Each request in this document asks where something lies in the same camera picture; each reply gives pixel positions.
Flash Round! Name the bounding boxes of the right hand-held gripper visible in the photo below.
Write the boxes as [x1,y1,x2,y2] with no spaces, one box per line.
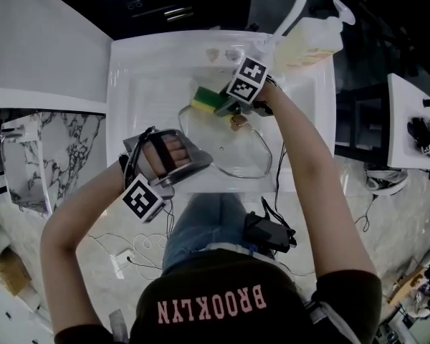
[214,57,273,118]

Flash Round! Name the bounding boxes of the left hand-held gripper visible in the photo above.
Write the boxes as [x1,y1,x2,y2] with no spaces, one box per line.
[121,129,214,224]

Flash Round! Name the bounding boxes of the yellow green sponge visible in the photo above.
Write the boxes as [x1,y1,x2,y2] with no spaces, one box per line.
[191,86,232,116]

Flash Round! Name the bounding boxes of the glass pot lid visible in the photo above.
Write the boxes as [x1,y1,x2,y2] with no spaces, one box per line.
[178,104,274,179]

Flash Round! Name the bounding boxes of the person's left forearm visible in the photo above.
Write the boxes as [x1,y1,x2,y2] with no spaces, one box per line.
[39,163,133,264]

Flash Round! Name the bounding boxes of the person's right forearm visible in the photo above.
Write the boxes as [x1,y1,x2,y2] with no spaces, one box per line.
[261,82,377,282]

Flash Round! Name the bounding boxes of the person's left hand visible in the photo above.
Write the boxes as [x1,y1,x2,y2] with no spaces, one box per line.
[141,138,194,177]

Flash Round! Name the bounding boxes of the person's blue jeans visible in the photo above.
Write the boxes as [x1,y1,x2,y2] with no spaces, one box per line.
[163,191,252,275]

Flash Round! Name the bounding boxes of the white washboard sink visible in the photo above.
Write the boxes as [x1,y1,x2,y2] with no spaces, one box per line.
[106,29,337,195]

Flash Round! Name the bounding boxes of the black battery pack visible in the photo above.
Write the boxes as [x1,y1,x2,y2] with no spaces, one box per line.
[243,211,297,254]

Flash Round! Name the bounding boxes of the pale yellow pump bottle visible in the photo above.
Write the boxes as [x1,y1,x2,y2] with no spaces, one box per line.
[272,0,356,70]

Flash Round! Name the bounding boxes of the white faucet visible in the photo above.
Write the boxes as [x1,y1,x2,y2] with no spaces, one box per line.
[261,0,312,55]

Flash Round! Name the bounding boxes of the person's dark t-shirt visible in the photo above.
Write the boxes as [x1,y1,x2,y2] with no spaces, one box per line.
[53,249,383,344]

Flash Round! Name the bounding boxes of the white power strip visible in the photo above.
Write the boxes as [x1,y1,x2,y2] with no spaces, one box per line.
[113,248,136,264]

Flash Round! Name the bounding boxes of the marble pattern cabinet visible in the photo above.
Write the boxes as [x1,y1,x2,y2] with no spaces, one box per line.
[0,111,107,216]

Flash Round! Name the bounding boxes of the black metal stand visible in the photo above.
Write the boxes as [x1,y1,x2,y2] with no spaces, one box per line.
[335,82,391,159]

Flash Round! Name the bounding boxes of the white side table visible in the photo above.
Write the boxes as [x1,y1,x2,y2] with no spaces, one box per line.
[386,72,430,170]

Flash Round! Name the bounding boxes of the white partition panel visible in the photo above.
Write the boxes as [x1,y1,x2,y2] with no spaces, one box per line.
[0,0,114,114]

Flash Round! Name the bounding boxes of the cardboard box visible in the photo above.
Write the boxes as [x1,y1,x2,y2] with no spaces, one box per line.
[0,249,32,297]

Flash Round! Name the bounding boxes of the wooden board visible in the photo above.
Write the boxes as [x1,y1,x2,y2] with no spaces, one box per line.
[388,263,429,306]

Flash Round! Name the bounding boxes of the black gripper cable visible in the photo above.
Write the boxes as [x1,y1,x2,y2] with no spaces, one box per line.
[163,199,176,239]
[261,140,287,221]

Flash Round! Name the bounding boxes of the black device with cables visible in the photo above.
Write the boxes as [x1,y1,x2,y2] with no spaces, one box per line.
[407,116,430,156]

